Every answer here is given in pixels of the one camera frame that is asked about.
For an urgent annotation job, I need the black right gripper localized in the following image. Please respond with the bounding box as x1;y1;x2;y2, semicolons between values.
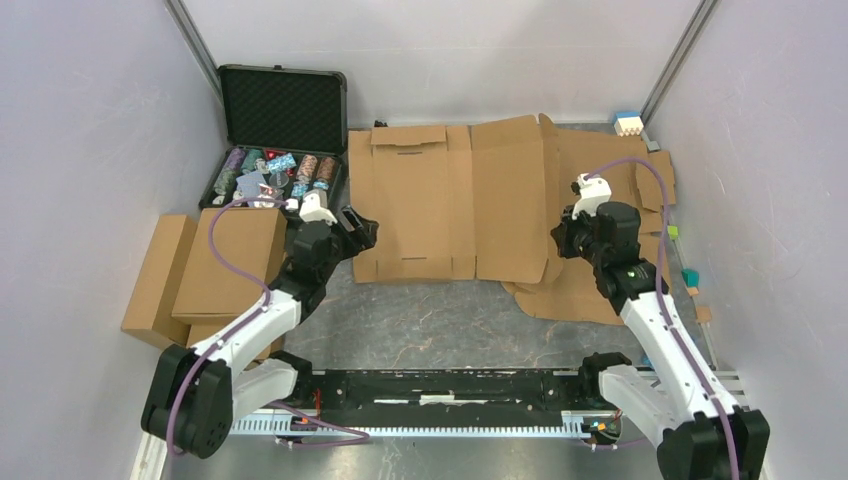
551;202;608;267

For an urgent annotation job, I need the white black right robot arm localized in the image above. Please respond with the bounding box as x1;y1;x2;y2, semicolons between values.
551;201;770;479

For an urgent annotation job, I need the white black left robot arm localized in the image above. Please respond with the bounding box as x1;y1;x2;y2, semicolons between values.
140;206;379;459

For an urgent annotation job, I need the lower flat cardboard sheet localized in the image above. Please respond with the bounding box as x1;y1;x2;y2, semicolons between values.
501;129;678;327

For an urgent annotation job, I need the teal toy block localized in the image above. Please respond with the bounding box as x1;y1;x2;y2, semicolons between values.
681;268;700;288

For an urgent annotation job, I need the white blue toy block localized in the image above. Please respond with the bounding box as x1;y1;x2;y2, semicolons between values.
613;111;644;137

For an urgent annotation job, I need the black poker chip case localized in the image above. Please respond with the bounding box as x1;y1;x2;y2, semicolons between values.
198;64;348;211

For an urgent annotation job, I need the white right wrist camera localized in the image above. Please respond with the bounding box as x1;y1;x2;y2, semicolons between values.
571;173;612;220

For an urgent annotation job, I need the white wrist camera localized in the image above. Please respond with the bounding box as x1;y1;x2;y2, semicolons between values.
284;189;338;225
571;173;612;220

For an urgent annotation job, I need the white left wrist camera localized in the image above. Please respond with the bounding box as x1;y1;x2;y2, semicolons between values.
284;189;338;225

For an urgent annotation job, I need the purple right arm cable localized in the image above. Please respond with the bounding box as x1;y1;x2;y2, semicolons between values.
586;156;740;480

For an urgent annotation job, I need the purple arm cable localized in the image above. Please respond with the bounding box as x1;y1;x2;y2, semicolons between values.
164;197;371;460
586;156;740;480

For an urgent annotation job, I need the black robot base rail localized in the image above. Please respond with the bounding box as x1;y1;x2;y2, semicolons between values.
283;368;616;428

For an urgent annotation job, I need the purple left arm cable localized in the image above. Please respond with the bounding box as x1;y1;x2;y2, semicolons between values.
164;197;371;460

